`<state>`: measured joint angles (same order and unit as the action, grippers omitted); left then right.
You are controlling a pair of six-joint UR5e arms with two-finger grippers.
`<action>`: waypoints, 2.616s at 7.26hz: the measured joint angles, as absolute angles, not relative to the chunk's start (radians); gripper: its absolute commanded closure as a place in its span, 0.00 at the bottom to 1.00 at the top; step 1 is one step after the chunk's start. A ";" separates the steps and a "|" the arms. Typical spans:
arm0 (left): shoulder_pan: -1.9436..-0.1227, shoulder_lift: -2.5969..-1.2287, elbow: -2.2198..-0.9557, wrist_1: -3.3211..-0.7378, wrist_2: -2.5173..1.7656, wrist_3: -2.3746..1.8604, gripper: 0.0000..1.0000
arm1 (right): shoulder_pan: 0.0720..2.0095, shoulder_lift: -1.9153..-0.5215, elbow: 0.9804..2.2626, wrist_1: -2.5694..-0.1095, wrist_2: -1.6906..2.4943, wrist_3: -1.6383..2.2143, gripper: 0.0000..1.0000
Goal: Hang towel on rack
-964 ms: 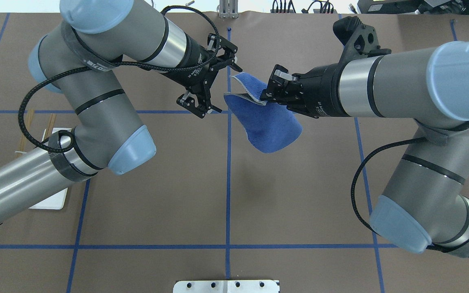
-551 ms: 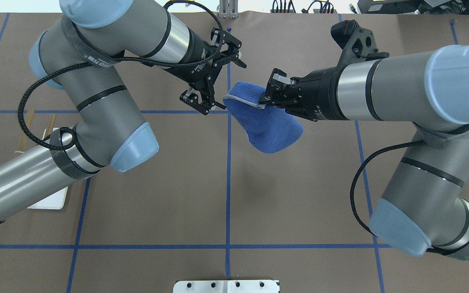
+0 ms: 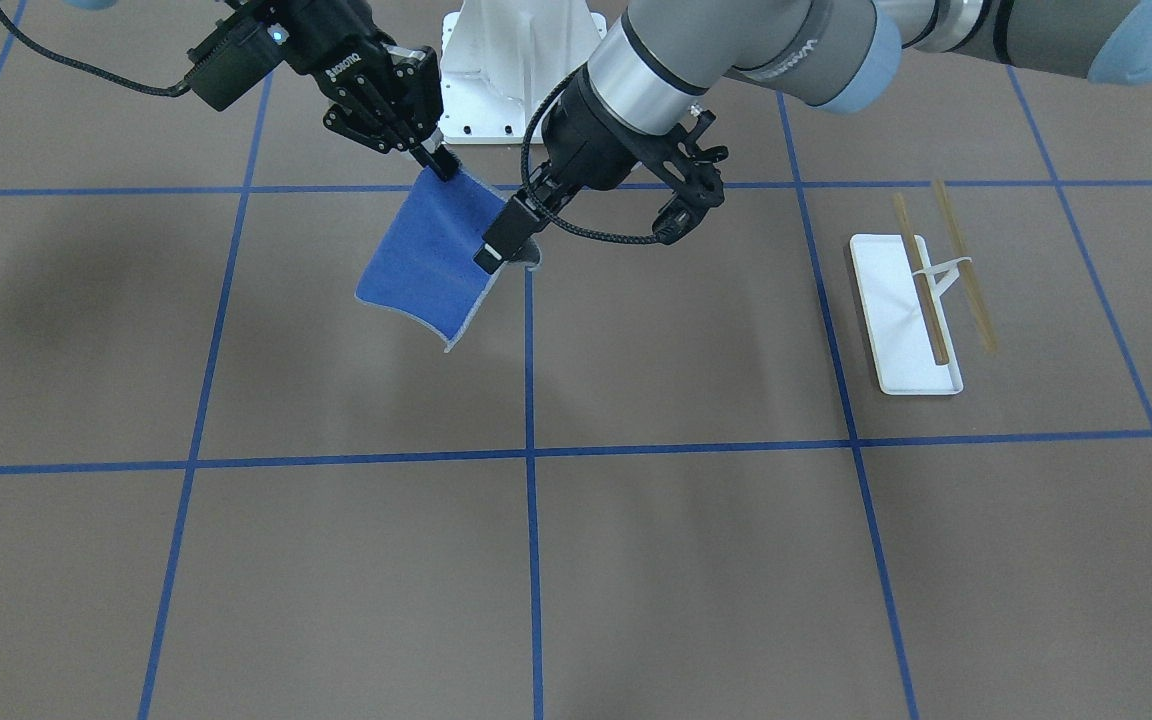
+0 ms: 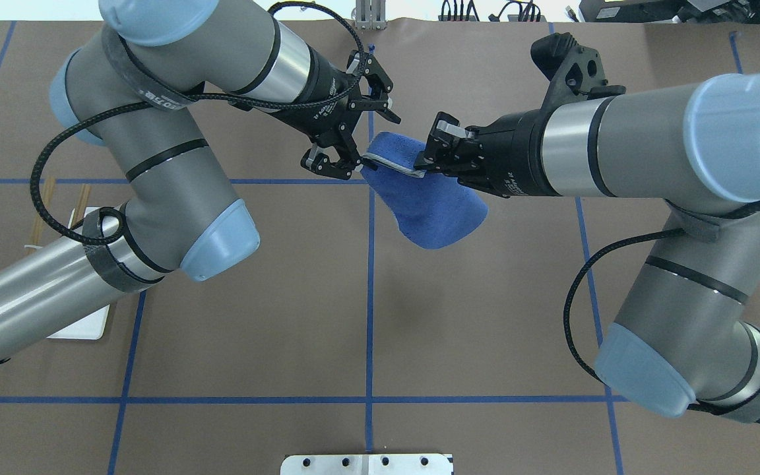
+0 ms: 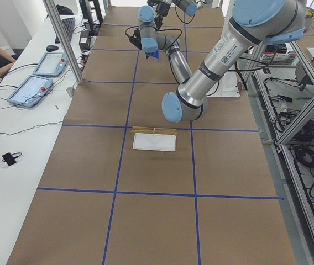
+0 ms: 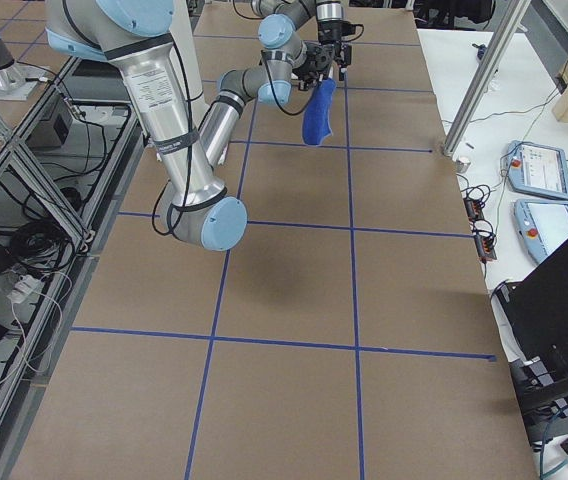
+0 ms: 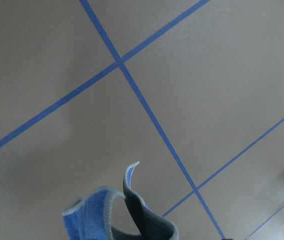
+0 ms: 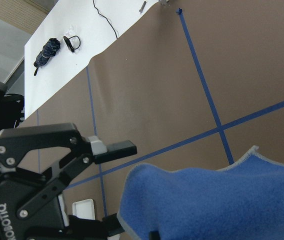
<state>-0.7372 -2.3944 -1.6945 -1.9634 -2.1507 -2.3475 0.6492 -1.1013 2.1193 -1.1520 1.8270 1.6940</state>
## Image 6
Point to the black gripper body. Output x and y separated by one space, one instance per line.
317 58

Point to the blue towel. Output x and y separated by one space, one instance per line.
316 119

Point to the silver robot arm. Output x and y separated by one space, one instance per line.
304 45

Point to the black usb hub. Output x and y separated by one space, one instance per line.
485 250
474 209

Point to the upper teach pendant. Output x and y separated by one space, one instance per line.
537 170

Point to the teach pendant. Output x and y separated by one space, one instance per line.
543 226
537 170

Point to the lower teach pendant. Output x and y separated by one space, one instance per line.
543 226

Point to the black monitor on stand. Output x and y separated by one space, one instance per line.
537 310

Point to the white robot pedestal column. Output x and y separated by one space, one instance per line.
181 31

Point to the aluminium frame post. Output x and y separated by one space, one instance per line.
487 68

